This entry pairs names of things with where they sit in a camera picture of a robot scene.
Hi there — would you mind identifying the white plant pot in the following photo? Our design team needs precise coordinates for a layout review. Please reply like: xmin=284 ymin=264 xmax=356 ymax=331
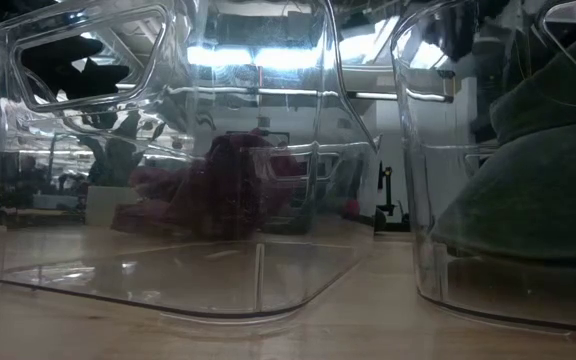
xmin=85 ymin=185 xmax=139 ymax=226

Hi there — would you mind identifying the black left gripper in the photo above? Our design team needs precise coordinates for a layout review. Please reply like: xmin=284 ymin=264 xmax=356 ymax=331
xmin=20 ymin=38 xmax=131 ymax=101

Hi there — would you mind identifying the artificial green leafy plant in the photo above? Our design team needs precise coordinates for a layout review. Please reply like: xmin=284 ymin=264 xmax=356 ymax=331
xmin=75 ymin=109 xmax=142 ymax=189

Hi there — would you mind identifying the bright ceiling light panel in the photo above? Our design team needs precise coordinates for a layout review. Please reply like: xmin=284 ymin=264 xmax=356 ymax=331
xmin=187 ymin=45 xmax=322 ymax=70

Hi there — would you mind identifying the clear plastic storage bin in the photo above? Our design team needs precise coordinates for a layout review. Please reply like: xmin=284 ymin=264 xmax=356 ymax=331
xmin=0 ymin=0 xmax=382 ymax=321
xmin=386 ymin=0 xmax=576 ymax=335

